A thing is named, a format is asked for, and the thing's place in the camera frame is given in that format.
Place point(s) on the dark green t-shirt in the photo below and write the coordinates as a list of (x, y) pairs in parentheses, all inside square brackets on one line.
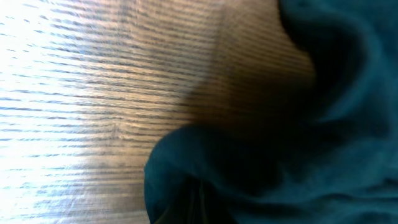
[(335, 163)]

